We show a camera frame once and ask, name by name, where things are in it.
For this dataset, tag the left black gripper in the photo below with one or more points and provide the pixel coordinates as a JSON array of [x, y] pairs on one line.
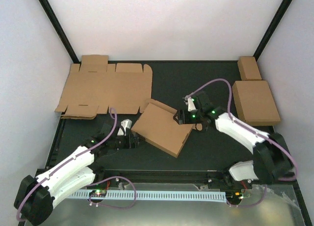
[[129, 144]]

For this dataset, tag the flat cardboard blank stack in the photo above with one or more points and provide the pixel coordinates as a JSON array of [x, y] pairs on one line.
[[95, 85]]

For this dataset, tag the right black frame post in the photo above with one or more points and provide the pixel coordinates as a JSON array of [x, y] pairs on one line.
[[283, 7]]

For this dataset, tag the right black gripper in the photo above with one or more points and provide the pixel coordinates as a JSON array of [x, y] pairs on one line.
[[183, 115]]

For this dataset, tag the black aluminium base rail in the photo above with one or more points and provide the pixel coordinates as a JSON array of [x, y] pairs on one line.
[[215, 179]]

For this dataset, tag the white slotted cable duct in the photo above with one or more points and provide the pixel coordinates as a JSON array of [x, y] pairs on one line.
[[150, 195]]

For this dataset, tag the small folded cardboard box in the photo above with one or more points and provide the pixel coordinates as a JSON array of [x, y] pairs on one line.
[[248, 68]]

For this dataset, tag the left black frame post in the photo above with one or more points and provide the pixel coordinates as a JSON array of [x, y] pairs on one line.
[[46, 6]]

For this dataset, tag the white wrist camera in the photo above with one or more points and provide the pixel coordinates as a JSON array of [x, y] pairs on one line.
[[189, 101], [124, 126]]

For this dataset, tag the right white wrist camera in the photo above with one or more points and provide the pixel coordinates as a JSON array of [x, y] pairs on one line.
[[189, 101]]

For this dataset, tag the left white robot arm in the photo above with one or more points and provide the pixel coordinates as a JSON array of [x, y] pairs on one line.
[[38, 196]]

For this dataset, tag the large folded cardboard box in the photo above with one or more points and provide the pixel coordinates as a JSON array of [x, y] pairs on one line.
[[255, 104]]

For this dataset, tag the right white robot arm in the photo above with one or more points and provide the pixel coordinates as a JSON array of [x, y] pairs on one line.
[[270, 161]]

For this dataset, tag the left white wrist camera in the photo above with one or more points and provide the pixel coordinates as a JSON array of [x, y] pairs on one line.
[[124, 126]]

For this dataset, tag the black frame post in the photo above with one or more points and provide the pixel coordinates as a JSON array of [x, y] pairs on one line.
[[283, 7], [46, 6]]

